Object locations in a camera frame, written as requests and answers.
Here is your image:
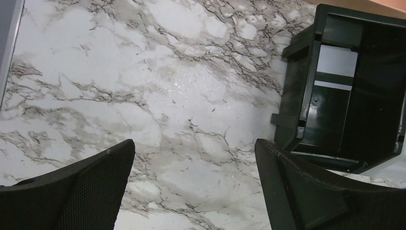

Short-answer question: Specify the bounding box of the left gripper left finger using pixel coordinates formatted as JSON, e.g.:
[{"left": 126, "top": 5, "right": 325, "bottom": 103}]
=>
[{"left": 0, "top": 139, "right": 135, "bottom": 230}]

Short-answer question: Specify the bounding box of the white VIP card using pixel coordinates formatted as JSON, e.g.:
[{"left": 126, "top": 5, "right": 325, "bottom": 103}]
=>
[{"left": 314, "top": 45, "right": 358, "bottom": 91}]

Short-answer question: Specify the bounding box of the left black tray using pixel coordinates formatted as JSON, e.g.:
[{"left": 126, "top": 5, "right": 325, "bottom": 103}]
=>
[{"left": 271, "top": 4, "right": 406, "bottom": 173}]

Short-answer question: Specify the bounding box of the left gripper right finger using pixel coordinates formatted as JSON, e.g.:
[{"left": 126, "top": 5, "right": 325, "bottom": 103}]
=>
[{"left": 255, "top": 138, "right": 406, "bottom": 230}]

